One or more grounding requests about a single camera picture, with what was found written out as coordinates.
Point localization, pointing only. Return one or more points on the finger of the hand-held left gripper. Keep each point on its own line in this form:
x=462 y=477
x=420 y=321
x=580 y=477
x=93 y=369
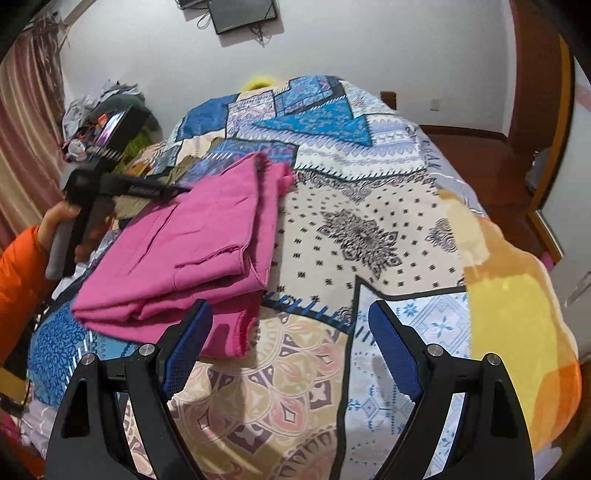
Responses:
x=147 y=189

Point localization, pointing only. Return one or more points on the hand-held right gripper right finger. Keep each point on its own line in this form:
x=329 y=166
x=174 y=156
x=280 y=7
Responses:
x=392 y=350

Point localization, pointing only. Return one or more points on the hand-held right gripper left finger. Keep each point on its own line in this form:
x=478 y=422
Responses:
x=184 y=346

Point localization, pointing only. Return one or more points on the pink pants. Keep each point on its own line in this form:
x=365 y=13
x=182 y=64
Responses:
x=184 y=240

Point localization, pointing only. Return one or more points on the person's left forearm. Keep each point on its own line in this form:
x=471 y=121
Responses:
x=23 y=286

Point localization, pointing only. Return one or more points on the olive green pants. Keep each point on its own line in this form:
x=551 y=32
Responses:
x=129 y=207

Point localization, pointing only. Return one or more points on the person's left hand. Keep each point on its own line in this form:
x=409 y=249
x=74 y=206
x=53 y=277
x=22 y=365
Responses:
x=53 y=221

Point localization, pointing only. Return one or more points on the pile of grey clothes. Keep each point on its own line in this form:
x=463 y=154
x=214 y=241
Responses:
x=78 y=108

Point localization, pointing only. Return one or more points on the striped curtain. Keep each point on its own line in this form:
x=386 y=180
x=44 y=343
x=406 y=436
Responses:
x=23 y=115

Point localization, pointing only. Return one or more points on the yellow fleece blanket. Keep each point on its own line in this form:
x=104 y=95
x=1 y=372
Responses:
x=517 y=300

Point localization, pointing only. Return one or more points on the yellow foam arch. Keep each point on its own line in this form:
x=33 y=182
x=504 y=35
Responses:
x=258 y=83

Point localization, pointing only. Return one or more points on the small black monitor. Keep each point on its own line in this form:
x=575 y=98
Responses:
x=242 y=14

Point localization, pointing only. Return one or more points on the grey bag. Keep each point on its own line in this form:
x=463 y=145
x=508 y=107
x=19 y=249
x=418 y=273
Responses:
x=540 y=168

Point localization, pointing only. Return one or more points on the brown wooden door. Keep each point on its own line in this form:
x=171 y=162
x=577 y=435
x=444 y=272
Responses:
x=535 y=83

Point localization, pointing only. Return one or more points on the black wall television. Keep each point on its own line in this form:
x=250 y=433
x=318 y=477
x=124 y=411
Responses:
x=191 y=3

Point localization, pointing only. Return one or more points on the white wall socket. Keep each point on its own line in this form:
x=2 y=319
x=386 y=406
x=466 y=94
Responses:
x=434 y=104

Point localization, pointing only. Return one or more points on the wooden bed post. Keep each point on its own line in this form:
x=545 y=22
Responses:
x=389 y=100

